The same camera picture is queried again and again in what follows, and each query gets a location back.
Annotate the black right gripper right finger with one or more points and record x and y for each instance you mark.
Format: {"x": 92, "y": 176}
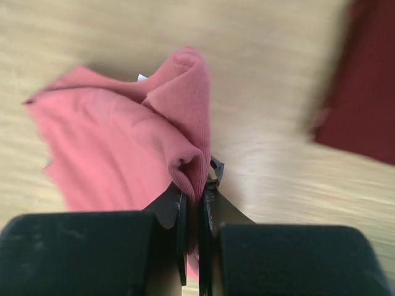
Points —
{"x": 241, "y": 257}

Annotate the salmon pink t shirt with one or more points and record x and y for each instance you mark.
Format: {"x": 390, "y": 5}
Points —
{"x": 118, "y": 145}

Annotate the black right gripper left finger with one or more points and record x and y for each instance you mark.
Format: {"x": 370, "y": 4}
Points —
{"x": 98, "y": 253}

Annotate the folded dark red t shirt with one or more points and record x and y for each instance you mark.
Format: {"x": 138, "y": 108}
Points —
{"x": 358, "y": 111}

